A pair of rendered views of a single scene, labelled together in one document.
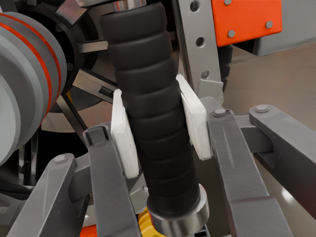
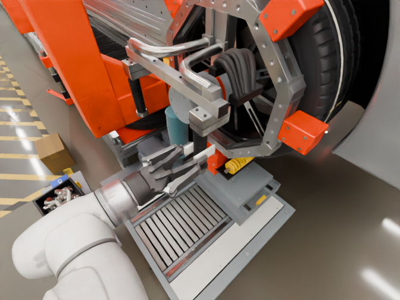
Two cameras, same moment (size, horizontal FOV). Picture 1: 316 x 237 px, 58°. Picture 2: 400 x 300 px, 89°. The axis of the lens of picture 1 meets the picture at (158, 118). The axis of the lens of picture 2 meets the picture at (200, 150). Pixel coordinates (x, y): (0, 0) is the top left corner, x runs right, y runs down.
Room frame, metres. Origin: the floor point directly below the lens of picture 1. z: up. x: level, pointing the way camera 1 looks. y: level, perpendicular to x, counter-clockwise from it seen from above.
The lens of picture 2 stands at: (-0.07, -0.28, 1.23)
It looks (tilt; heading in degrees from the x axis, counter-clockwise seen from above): 48 degrees down; 50
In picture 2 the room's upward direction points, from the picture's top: straight up
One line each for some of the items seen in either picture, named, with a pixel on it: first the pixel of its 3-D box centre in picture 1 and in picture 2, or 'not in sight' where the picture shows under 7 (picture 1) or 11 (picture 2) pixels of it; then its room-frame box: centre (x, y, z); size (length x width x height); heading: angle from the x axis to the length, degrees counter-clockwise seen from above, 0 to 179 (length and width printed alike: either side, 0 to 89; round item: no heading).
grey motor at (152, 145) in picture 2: not in sight; (174, 153); (0.36, 0.48, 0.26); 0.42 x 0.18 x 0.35; 1
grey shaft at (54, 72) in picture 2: not in sight; (58, 80); (0.03, 1.85, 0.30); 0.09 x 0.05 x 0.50; 91
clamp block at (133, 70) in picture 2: not in sight; (138, 65); (0.19, 0.34, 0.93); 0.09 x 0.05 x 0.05; 1
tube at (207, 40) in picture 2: not in sight; (169, 30); (0.27, 0.27, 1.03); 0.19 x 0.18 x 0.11; 1
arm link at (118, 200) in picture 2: not in sight; (119, 200); (-0.07, 0.00, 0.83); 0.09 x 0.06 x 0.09; 91
